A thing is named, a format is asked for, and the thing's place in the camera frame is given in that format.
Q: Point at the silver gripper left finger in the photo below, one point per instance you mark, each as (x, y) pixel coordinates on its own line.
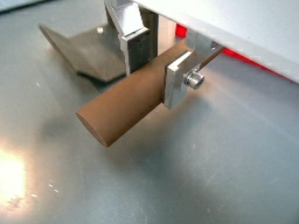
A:
(136, 27)

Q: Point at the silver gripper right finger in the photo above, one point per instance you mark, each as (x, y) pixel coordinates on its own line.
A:
(181, 73)

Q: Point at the brown oval rod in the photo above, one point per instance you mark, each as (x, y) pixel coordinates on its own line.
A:
(112, 113)

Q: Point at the black curved cradle fixture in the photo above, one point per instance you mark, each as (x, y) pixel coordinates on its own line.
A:
(91, 52)

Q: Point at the red shape sorter block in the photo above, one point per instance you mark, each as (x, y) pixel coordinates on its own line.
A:
(180, 32)

